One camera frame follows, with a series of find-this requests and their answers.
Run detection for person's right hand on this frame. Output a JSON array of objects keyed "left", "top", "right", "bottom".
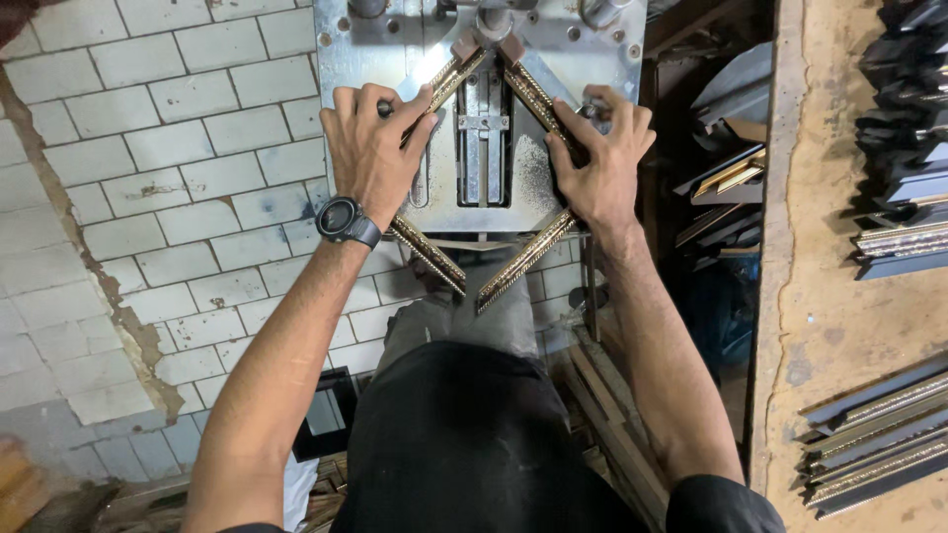
[{"left": 544, "top": 83, "right": 657, "bottom": 232}]

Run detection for person's left hand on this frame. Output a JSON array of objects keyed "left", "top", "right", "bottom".
[{"left": 320, "top": 83, "right": 439, "bottom": 230}]

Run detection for gold ornate L-shaped frame half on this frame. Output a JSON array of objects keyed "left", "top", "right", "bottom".
[
  {"left": 387, "top": 46, "right": 490, "bottom": 299},
  {"left": 476, "top": 40, "right": 593, "bottom": 314}
]

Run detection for black wrist watch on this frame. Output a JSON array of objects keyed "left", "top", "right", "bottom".
[{"left": 316, "top": 196, "right": 384, "bottom": 252}]

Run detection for person's grey trousers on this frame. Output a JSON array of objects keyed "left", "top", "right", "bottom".
[{"left": 374, "top": 248, "right": 543, "bottom": 371}]

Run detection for pile of wooden strips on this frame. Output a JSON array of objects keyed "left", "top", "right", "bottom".
[{"left": 552, "top": 326, "right": 671, "bottom": 530}]

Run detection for person's black shirt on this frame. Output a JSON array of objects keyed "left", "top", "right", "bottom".
[{"left": 222, "top": 341, "right": 788, "bottom": 533}]

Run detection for white cloth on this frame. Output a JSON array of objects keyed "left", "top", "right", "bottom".
[{"left": 283, "top": 452, "right": 321, "bottom": 533}]

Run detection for brown wooden object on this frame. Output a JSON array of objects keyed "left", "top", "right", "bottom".
[{"left": 0, "top": 435, "right": 54, "bottom": 533}]

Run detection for heap of mixed frame mouldings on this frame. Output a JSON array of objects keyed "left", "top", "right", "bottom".
[{"left": 670, "top": 40, "right": 775, "bottom": 269}]

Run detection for metal frame joining machine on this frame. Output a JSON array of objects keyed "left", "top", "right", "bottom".
[{"left": 313, "top": 0, "right": 650, "bottom": 239}]

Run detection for black picture frame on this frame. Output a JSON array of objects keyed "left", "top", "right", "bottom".
[{"left": 292, "top": 366, "right": 361, "bottom": 464}]

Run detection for stack of black frame mouldings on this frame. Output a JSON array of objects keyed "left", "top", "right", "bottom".
[{"left": 850, "top": 0, "right": 948, "bottom": 282}]

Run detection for stack of silver frame mouldings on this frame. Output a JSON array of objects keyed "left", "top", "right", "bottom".
[{"left": 794, "top": 354, "right": 948, "bottom": 521}]

